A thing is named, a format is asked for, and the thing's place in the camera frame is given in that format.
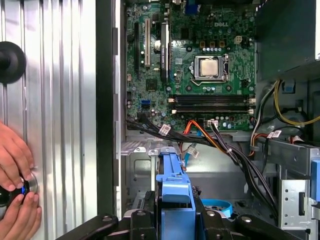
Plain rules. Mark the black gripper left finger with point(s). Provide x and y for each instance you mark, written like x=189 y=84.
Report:
x=142 y=225

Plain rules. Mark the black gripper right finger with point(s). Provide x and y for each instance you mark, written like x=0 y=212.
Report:
x=212 y=225

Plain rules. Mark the hard disk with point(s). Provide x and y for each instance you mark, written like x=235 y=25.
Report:
x=172 y=185

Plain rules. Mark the metal disk bay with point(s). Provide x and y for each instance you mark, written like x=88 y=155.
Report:
x=140 y=170

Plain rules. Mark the person's right hand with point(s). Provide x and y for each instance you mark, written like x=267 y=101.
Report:
x=22 y=220

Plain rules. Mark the person's left hand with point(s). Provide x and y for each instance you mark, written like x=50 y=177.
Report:
x=12 y=160

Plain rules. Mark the metal drive cage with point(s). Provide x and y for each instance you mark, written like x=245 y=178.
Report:
x=290 y=200

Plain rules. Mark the blue plastic drive latch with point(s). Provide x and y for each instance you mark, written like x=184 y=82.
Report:
x=315 y=180

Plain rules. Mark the black RAM slot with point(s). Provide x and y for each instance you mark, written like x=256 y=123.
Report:
x=212 y=96

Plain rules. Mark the black PC case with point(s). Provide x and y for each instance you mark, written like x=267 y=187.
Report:
x=106 y=100

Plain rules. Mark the metal locking lever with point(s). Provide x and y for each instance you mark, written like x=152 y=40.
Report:
x=193 y=81

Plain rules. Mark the metal socket cover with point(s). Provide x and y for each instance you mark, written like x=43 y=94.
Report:
x=197 y=71

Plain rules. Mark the silver CPU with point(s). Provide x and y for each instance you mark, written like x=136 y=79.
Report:
x=209 y=68

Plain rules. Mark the CPU socket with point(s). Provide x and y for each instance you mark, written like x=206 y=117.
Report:
x=225 y=66

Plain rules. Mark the black graphics card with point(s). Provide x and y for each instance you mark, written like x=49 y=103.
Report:
x=164 y=55

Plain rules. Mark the black expansion slot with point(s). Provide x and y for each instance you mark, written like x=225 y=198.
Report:
x=136 y=50

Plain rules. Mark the white expansion slot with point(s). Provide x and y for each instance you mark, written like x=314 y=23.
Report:
x=147 y=42

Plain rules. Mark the green motherboard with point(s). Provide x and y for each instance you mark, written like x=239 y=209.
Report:
x=220 y=37

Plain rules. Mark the grey power supply unit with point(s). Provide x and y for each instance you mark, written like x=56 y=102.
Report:
x=282 y=32

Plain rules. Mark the black round knob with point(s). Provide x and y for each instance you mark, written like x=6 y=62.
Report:
x=12 y=62

